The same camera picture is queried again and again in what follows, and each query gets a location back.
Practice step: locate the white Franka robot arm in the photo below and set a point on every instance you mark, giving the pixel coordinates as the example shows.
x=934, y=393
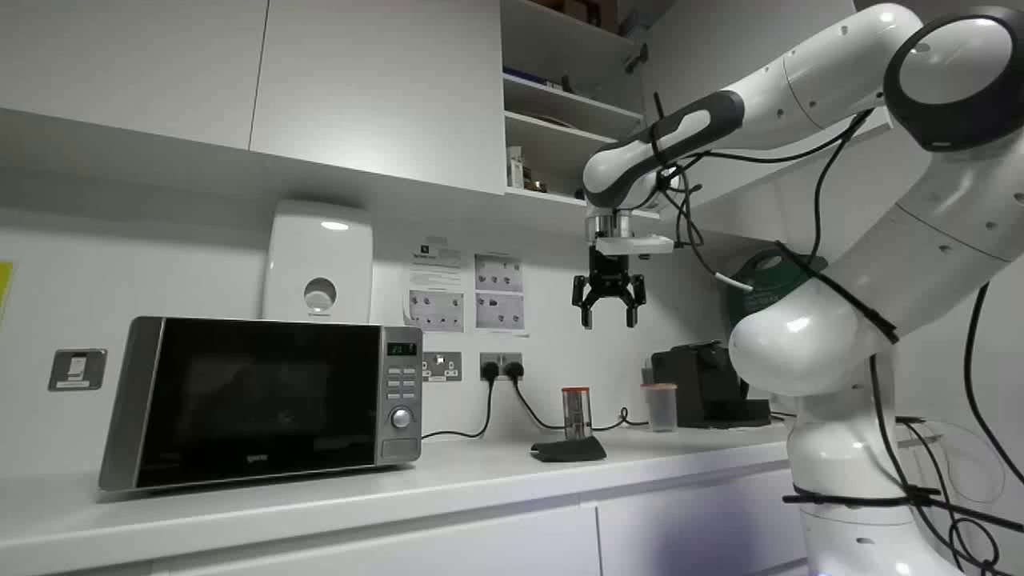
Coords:
x=938, y=235

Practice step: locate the translucent plastic cup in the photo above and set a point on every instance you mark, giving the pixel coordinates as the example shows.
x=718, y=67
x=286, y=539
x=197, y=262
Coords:
x=659, y=407

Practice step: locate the small white bottle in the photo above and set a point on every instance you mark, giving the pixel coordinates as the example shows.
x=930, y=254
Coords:
x=518, y=167

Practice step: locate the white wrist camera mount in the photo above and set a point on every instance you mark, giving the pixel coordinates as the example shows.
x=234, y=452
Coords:
x=637, y=245

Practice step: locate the yellow wall note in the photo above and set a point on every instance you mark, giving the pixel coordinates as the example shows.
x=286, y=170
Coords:
x=6, y=291

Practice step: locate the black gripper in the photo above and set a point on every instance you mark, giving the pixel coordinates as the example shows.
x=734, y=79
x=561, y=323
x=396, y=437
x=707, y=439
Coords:
x=609, y=274

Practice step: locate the white notice with socket photo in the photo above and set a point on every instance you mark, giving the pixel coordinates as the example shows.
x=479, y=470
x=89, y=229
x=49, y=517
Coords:
x=502, y=312
x=437, y=310
x=502, y=274

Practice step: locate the chrome double switch plate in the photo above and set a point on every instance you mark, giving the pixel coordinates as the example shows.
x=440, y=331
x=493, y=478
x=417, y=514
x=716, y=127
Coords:
x=443, y=366

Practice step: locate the open white shelf cabinet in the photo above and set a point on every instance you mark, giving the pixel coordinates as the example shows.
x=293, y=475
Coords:
x=563, y=108

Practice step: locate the chrome double wall socket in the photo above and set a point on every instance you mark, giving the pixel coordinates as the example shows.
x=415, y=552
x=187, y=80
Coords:
x=502, y=366

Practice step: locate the white wall water heater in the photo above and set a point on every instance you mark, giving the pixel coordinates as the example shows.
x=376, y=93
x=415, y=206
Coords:
x=317, y=258

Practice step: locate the white base cabinet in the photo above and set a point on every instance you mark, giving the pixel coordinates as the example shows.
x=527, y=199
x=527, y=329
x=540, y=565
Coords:
x=481, y=539

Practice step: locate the chrome single switch plate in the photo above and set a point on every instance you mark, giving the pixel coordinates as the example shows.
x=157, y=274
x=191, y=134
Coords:
x=79, y=368

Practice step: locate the black coffee machine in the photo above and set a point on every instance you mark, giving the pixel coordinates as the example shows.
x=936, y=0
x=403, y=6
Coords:
x=706, y=386

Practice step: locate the white wall cabinet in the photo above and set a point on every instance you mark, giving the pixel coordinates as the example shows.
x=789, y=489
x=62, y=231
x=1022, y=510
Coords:
x=374, y=85

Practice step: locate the dark green cloth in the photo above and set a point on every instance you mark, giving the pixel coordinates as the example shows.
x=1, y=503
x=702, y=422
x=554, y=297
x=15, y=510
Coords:
x=568, y=448

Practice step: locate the metal can with red band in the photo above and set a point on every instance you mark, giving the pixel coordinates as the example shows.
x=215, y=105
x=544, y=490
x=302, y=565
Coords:
x=578, y=410

